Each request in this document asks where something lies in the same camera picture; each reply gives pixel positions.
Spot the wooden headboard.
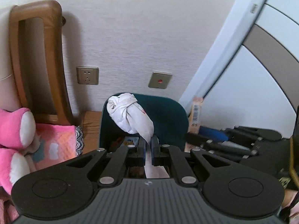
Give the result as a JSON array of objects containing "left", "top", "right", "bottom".
[{"left": 9, "top": 0, "right": 74, "bottom": 125}]

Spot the white grey door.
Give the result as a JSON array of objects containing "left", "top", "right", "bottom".
[{"left": 179, "top": 0, "right": 298, "bottom": 138}]

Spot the teal trash bin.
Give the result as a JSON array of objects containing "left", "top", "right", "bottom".
[{"left": 99, "top": 94, "right": 189, "bottom": 152}]

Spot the pink white bedding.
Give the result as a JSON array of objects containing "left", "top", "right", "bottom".
[{"left": 1, "top": 124, "right": 78, "bottom": 223}]

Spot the beige snack stick wrapper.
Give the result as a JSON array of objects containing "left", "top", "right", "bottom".
[{"left": 188, "top": 97, "right": 204, "bottom": 134}]

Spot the beige wall power socket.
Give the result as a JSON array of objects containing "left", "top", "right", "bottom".
[{"left": 76, "top": 67, "right": 99, "bottom": 85}]

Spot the beige switch red button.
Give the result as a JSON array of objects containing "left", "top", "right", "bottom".
[{"left": 148, "top": 72, "right": 172, "bottom": 89}]

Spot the pink plush toy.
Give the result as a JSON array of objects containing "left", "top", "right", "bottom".
[{"left": 1, "top": 108, "right": 36, "bottom": 195}]

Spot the white knotted tissue wad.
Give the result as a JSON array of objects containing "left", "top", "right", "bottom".
[{"left": 106, "top": 92, "right": 155, "bottom": 145}]

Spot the wooden nightstand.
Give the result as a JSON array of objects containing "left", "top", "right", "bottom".
[{"left": 80, "top": 111, "right": 102, "bottom": 154}]

